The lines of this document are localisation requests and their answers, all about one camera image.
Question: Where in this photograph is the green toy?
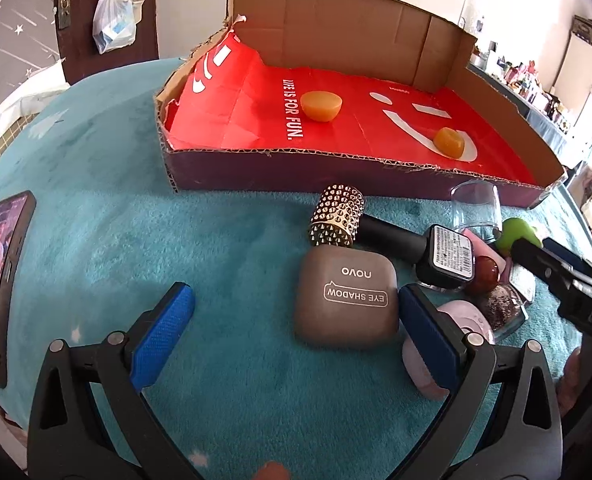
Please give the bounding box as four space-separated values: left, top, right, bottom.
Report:
494 217 550 256

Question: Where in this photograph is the pink round compact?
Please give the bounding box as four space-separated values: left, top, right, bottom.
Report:
402 299 498 401

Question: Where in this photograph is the dark brown door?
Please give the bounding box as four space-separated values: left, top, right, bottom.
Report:
53 0 160 84

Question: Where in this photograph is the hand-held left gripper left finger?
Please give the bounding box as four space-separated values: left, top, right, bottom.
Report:
27 281 197 480

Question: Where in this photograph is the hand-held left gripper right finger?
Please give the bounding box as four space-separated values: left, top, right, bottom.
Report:
398 284 564 480

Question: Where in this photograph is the clear plastic bag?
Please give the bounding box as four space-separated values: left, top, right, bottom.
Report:
92 0 137 55

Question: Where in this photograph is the cardboard box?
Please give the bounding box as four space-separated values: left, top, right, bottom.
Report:
155 0 568 211

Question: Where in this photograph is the small orange soap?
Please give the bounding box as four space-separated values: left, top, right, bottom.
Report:
433 127 467 157

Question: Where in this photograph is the orange round soap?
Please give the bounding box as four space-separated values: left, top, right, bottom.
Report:
300 91 343 123

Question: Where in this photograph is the pink nail polish bottle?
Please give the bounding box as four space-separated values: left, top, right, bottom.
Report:
462 229 538 305

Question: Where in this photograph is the clear plastic cup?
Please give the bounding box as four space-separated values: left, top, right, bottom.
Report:
449 180 503 242

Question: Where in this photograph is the person's right hand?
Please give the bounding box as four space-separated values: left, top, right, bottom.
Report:
556 349 585 416

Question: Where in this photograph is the row of small desk items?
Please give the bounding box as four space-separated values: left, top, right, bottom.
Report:
471 42 592 123

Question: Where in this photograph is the white sheet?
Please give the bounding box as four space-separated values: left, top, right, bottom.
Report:
0 57 68 133

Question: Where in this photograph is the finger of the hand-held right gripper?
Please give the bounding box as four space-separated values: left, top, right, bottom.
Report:
542 237 592 284
510 238 579 306

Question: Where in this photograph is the black bottle with studded cap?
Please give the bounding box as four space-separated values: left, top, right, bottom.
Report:
308 185 477 291

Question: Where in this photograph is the red paper liner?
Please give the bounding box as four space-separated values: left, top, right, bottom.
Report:
166 16 536 185

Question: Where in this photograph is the desk with dark cloth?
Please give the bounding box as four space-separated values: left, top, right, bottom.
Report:
467 60 592 171

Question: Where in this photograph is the teal plush blanket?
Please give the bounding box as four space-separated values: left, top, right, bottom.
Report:
0 57 592 480

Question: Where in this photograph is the black smartphone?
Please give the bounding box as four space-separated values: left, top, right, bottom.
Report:
0 191 37 389

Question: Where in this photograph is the glitter bottle with red ball cap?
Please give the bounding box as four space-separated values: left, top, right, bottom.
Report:
465 256 530 339

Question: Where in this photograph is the grey eyeshadow case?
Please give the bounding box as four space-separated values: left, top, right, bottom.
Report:
295 247 402 347

